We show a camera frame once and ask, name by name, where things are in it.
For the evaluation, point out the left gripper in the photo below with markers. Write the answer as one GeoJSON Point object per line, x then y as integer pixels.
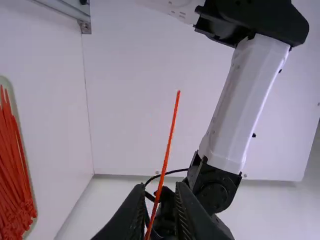
{"type": "Point", "coordinates": [166, 215]}

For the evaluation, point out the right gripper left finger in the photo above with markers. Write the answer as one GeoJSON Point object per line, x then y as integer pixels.
{"type": "Point", "coordinates": [130, 220]}

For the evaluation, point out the silver rails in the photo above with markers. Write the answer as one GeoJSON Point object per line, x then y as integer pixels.
{"type": "Point", "coordinates": [75, 11]}

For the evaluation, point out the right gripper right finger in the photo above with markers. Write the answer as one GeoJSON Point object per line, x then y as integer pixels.
{"type": "Point", "coordinates": [192, 220]}

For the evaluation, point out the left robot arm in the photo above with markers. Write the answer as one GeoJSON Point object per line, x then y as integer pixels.
{"type": "Point", "coordinates": [245, 100]}

